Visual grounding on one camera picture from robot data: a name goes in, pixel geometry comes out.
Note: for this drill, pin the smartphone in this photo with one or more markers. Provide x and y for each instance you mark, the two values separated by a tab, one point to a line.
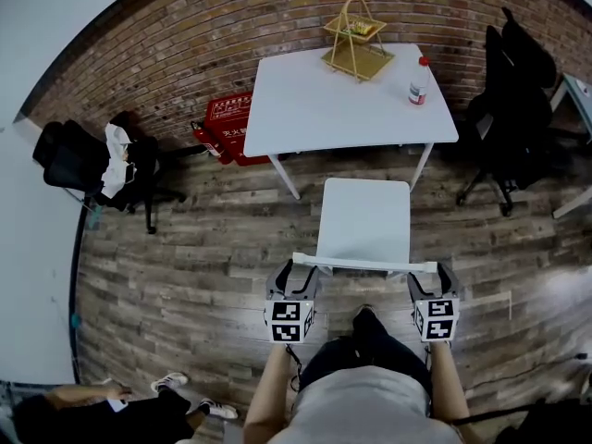
130	174

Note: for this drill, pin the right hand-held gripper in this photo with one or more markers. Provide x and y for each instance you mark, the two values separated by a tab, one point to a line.
437	319

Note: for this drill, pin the person's right forearm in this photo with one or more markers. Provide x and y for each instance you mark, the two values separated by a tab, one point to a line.
451	386

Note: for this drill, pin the small teal clip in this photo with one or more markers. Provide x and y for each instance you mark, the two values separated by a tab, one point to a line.
76	322
95	216

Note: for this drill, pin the grey table with white legs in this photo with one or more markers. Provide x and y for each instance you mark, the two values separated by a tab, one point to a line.
583	100

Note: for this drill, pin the person's dark trousers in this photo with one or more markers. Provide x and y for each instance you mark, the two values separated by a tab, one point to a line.
365	349

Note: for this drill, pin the white chair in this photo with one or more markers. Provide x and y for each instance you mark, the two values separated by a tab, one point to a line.
365	220

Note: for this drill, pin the white garment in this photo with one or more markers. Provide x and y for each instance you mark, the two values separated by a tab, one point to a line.
113	155

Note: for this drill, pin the red fire extinguisher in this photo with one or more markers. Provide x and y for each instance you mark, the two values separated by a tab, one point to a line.
210	144

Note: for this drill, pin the snack packet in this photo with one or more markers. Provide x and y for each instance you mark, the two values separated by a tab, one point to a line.
360	28

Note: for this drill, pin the black high-back office chair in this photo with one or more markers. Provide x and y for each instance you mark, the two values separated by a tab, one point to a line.
509	109

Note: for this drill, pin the person's grey shirt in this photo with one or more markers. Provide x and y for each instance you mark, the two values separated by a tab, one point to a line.
361	410

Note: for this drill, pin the clear bottle with red cap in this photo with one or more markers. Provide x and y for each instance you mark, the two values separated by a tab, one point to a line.
418	88

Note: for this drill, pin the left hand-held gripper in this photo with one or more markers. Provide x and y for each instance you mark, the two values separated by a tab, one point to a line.
289	319

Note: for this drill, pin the person's left forearm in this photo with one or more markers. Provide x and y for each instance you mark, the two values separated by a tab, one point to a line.
270	386

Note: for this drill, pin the red fire equipment box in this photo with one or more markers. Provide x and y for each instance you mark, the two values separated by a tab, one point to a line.
226	118

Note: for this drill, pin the black mesh office chair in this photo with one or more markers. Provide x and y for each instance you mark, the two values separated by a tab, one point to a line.
69	155

